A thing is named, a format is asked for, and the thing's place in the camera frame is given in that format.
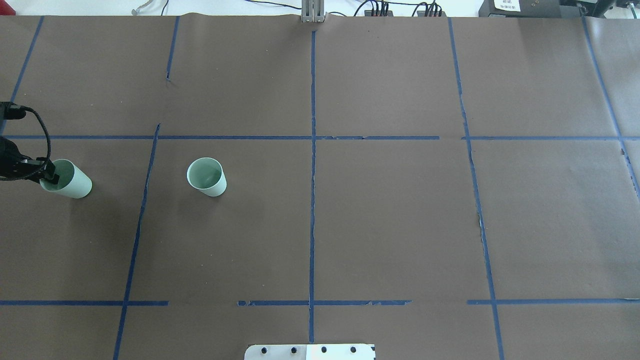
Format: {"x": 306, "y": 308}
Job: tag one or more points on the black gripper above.
{"x": 11, "y": 162}

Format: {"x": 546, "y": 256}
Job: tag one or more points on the mint cup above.
{"x": 71, "y": 181}
{"x": 207, "y": 176}

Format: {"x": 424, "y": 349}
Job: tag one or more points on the brown paper table cover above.
{"x": 445, "y": 188}

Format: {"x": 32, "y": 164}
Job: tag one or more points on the white pedestal column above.
{"x": 331, "y": 351}

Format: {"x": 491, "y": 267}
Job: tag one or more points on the aluminium frame post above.
{"x": 313, "y": 11}

